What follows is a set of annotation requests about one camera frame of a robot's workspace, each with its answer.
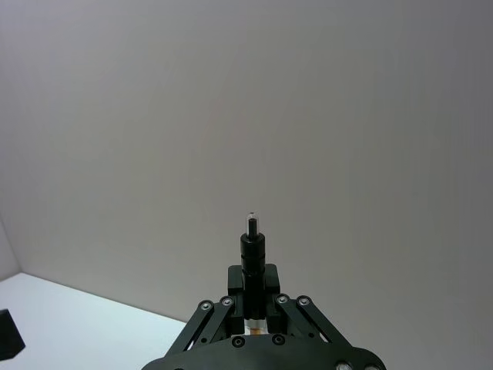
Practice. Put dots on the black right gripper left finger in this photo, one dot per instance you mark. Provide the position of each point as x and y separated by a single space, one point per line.
235 293

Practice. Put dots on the black box-shaped object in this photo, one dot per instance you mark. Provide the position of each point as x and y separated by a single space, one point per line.
9 333

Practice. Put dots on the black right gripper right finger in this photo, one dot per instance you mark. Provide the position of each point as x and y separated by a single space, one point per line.
272 293

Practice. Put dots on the black cylindrical tool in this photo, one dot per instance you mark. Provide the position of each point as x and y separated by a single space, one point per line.
252 254

